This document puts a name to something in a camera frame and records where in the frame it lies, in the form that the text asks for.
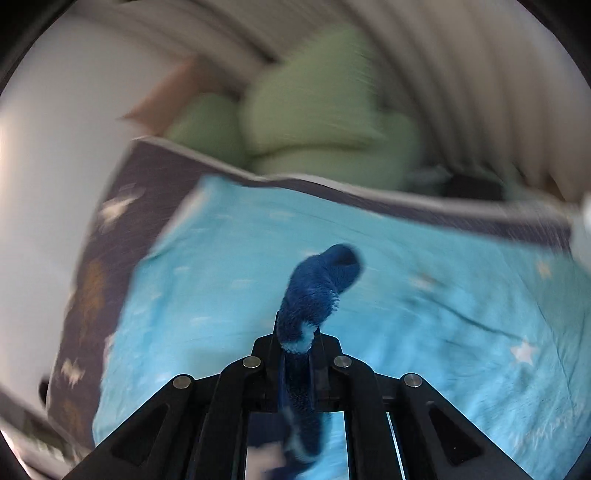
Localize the navy fleece star pajama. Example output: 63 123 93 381
263 244 362 479

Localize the light blue star quilt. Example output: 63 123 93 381
92 176 590 479

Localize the dark deer pattern mattress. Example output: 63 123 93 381
46 137 574 452

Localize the green pillow back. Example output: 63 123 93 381
162 93 249 168

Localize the green pillow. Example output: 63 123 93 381
239 24 382 155
162 93 249 168

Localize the green pillow front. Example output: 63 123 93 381
239 24 382 155

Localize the beige pillow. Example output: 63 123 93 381
121 56 223 136

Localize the grey pleated curtain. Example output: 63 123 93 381
115 0 591 199

